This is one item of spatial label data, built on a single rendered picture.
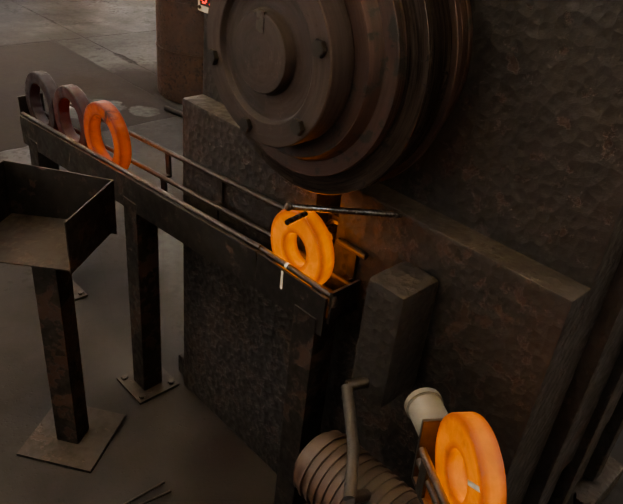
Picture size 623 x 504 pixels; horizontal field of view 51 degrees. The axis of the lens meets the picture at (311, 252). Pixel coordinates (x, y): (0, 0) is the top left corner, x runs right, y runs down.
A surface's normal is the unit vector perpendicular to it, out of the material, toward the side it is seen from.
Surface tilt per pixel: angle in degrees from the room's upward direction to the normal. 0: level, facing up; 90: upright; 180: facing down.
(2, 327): 0
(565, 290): 0
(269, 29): 90
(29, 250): 5
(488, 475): 40
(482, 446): 15
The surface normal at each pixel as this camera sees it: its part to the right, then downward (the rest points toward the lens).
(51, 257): 0.01, -0.86
